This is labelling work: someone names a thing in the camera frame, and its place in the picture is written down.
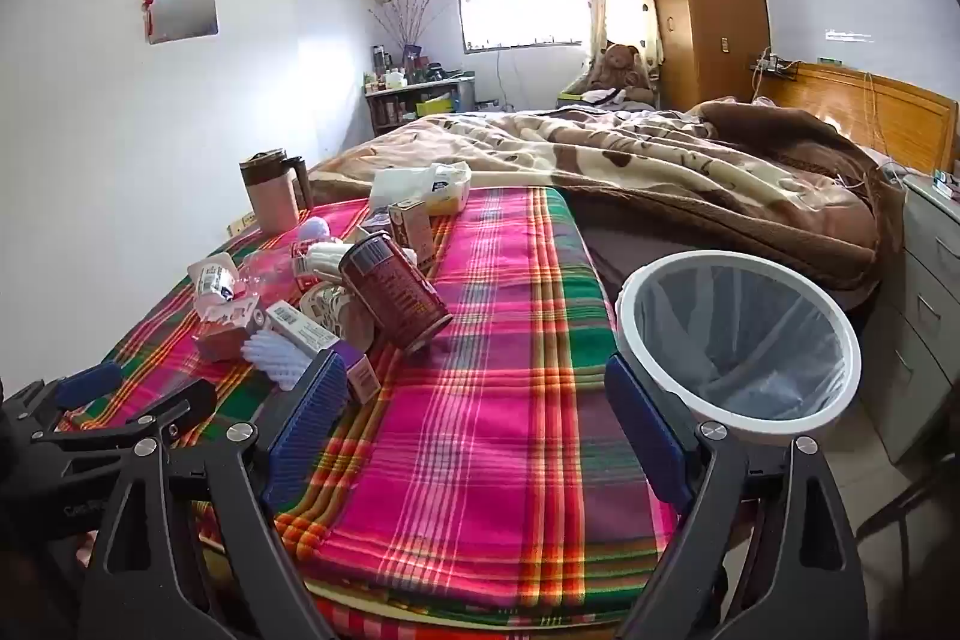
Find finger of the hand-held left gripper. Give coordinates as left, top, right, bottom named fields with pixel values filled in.
left=30, top=377, right=218, bottom=461
left=6, top=361, right=123, bottom=440

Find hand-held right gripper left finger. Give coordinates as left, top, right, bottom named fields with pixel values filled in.
left=75, top=351, right=351, bottom=640

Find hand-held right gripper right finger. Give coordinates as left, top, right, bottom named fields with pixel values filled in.
left=604, top=353, right=871, bottom=640

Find white foam fruit net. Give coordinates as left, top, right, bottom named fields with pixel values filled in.
left=241, top=329, right=320, bottom=390

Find printed paper cup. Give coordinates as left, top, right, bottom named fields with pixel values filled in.
left=300, top=280, right=376, bottom=348

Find red-brown small box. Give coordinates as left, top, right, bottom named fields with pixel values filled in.
left=196, top=323, right=248, bottom=362

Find purple drink carton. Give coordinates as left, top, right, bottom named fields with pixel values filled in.
left=264, top=301, right=383, bottom=405

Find crushed clear plastic bottle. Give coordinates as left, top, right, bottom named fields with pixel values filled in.
left=236, top=250, right=301, bottom=298

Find dark red can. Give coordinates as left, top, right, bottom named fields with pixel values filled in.
left=339, top=233, right=453, bottom=354

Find pink plaid blanket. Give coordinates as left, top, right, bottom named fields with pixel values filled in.
left=60, top=186, right=680, bottom=640

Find white foam wrap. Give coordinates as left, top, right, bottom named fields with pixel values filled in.
left=307, top=242, right=352, bottom=275

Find dark brown bedsheet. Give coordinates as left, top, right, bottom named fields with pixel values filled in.
left=566, top=190, right=878, bottom=311

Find pink mug with brown lid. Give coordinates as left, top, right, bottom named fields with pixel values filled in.
left=238, top=149, right=314, bottom=235

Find brown drink carton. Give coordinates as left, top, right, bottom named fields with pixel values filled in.
left=388, top=199, right=437, bottom=270

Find white tissue pack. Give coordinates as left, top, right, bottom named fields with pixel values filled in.
left=369, top=161, right=473, bottom=216

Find brown patterned blanket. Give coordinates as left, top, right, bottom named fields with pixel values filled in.
left=311, top=98, right=912, bottom=311

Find grey nightstand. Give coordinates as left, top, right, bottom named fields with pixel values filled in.
left=862, top=171, right=960, bottom=465

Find cluttered shelf unit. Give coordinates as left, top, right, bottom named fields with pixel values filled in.
left=364, top=77, right=477, bottom=137

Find brown teddy bear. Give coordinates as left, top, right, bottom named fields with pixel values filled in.
left=585, top=42, right=653, bottom=94

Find wooden headboard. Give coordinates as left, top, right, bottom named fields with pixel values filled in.
left=750, top=61, right=960, bottom=176

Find dried branches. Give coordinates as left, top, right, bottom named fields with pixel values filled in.
left=369, top=0, right=436, bottom=60

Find window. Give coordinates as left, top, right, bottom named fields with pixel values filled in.
left=457, top=0, right=587, bottom=50

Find silver wall panel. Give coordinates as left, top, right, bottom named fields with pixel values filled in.
left=144, top=0, right=220, bottom=43

